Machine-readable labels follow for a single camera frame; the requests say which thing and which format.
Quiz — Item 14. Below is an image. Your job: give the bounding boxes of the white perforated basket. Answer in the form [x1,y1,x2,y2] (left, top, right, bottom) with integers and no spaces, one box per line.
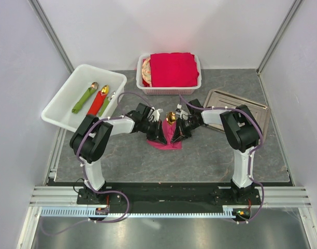
[136,53,202,95]

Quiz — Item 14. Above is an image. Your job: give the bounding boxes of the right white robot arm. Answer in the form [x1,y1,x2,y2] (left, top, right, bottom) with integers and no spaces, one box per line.
[170,96,263,204]

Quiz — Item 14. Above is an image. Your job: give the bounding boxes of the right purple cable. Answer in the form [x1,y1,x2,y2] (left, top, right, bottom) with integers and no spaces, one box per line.
[179,94,265,225]

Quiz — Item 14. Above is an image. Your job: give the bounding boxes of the stack of red napkins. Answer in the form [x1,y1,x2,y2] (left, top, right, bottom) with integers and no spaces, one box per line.
[150,52,199,88]

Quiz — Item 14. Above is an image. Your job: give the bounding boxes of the silver metal tray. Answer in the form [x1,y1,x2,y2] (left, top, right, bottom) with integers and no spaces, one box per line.
[204,89,271,139]

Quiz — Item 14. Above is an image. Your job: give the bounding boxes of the gold spoon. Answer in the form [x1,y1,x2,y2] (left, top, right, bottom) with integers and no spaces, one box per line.
[166,112,177,126]

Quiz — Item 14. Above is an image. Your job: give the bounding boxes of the red rolled napkin set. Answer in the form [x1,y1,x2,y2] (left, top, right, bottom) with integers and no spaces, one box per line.
[87,85,109,116]

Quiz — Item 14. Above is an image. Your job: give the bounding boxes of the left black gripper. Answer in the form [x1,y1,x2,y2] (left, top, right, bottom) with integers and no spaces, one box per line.
[140,119,167,145]

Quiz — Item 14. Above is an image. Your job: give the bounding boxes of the purple cable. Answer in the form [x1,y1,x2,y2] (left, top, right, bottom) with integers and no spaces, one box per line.
[179,94,265,225]
[40,92,154,236]

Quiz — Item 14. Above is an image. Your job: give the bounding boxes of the pink paper napkin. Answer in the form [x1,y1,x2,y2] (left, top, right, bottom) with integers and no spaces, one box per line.
[147,120,182,150]

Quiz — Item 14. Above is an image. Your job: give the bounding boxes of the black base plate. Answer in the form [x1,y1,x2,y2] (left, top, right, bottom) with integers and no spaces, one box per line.
[77,182,261,206]

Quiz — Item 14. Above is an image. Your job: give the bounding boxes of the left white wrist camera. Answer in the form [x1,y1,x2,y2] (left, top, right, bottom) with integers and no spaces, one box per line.
[148,107,163,122]

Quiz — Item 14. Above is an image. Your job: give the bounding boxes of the green rolled napkin set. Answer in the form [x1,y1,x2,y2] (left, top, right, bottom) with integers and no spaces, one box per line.
[71,82,98,114]

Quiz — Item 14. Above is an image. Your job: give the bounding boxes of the white plastic tub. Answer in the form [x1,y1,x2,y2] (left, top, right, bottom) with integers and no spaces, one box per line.
[41,64,127,132]

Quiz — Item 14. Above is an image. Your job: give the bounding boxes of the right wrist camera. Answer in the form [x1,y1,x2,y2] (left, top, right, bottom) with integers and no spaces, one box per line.
[176,104,189,120]

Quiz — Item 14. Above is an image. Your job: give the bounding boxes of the aluminium rail frame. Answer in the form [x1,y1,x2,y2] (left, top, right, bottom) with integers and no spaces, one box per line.
[16,186,317,248]

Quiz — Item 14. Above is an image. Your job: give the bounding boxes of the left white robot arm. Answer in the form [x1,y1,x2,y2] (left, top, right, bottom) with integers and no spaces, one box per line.
[69,103,167,204]

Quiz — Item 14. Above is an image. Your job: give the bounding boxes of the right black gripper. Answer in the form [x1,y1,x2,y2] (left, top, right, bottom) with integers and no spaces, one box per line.
[171,117,201,144]

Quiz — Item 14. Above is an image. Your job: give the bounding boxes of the patterned paper plates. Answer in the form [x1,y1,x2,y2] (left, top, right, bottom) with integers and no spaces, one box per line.
[141,57,152,87]

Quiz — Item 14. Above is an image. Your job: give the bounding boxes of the slotted cable duct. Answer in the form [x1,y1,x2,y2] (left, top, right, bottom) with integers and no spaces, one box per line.
[41,206,249,218]

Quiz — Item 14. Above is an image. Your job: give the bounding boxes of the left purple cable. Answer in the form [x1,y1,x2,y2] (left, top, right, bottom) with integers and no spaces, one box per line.
[40,92,154,236]

